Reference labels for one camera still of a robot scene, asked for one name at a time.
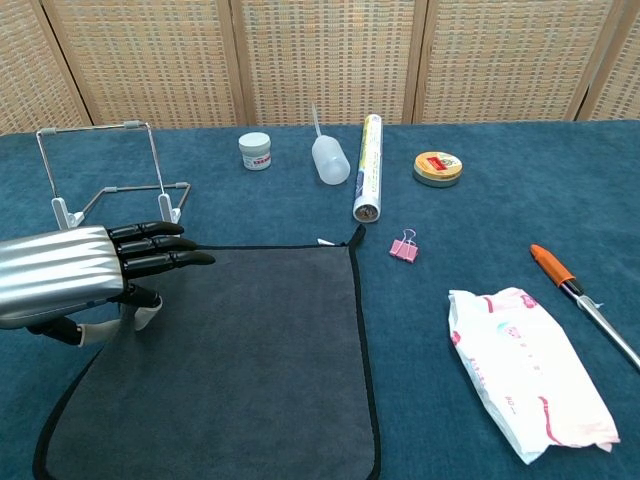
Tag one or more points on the left silver and black robot hand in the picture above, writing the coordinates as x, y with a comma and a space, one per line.
60, 272

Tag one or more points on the teal table cover cloth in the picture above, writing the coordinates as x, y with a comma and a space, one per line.
475, 225

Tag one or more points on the grey blue microfibre cloth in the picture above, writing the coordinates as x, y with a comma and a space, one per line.
225, 350

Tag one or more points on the round tin with yellow lid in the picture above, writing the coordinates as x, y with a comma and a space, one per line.
437, 167

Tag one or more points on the white cylindrical tube roll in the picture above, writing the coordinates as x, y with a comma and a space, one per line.
369, 170

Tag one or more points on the translucent squeeze bottle with nozzle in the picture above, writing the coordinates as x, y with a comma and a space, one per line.
330, 162

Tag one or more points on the small white jar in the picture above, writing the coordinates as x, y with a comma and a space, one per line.
255, 150

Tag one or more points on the white and pink wipes pack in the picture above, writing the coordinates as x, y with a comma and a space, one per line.
520, 360

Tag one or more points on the woven wooden folding screen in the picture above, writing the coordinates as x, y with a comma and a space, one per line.
325, 60

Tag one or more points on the pink binder clip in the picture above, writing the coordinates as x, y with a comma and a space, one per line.
402, 250

